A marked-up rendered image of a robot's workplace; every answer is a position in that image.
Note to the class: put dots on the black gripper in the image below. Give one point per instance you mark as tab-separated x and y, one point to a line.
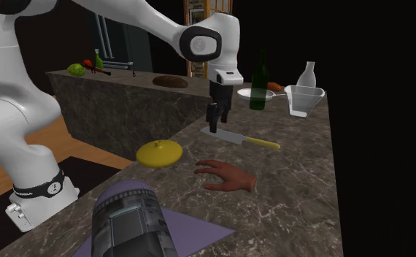
220	93

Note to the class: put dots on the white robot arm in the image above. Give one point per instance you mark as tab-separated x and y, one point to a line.
12	89

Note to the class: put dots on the dark green glass bottle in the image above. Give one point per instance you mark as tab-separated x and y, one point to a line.
259	89

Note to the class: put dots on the brown bread loaf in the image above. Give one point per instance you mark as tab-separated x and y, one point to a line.
170	82

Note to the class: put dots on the brown model hand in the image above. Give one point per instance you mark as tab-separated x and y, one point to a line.
234	177

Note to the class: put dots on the orange carrot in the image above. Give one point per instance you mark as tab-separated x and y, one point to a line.
275	87

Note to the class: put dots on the yellow pot lid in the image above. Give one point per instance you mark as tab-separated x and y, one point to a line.
160	153

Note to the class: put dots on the clear measuring jug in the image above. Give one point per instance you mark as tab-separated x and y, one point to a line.
303	101

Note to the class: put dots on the white bottle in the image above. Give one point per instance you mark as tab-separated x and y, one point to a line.
307	76

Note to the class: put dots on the wooden framed door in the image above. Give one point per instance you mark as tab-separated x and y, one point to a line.
196	14

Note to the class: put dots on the dark refrigerator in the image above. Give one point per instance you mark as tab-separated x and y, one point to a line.
129	46

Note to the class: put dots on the purple mat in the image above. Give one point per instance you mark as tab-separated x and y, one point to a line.
197	233

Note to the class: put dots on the black and red tool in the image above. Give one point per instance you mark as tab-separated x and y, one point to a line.
99	70

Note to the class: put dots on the green spray bottle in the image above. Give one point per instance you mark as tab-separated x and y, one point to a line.
99	62

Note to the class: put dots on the grey cylinder with purple cap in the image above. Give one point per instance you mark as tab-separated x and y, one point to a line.
131	224

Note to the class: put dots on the red tomato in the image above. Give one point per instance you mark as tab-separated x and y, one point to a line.
87	63

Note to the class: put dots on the green round fruit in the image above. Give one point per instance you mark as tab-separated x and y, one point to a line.
76	70

